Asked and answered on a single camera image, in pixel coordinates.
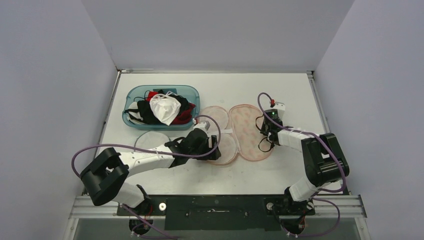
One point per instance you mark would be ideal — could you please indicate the white black bra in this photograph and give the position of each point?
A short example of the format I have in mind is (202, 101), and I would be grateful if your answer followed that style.
(133, 114)

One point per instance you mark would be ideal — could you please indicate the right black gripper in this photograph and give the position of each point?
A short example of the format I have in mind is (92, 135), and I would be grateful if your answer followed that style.
(265, 127)

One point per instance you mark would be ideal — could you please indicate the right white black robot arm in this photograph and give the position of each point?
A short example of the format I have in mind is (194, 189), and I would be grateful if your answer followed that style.
(323, 159)

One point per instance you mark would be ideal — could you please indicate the teal plastic bin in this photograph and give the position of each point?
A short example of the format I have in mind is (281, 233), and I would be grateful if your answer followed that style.
(141, 91)

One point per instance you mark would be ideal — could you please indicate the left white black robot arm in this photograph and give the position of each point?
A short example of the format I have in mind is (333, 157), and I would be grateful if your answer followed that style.
(105, 177)

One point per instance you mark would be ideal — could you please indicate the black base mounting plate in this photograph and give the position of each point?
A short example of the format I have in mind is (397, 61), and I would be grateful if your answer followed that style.
(225, 212)

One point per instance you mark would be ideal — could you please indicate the dark red lace bra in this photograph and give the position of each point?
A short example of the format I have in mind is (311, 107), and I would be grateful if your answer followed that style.
(185, 114)

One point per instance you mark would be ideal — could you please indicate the peach floral padded bra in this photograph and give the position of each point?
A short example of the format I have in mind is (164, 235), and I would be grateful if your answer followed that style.
(240, 136)

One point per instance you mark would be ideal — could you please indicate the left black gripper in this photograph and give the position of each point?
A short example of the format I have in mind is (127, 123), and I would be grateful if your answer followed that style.
(214, 156)

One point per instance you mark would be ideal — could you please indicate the white satin bra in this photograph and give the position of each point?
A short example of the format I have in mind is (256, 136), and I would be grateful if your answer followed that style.
(165, 107)

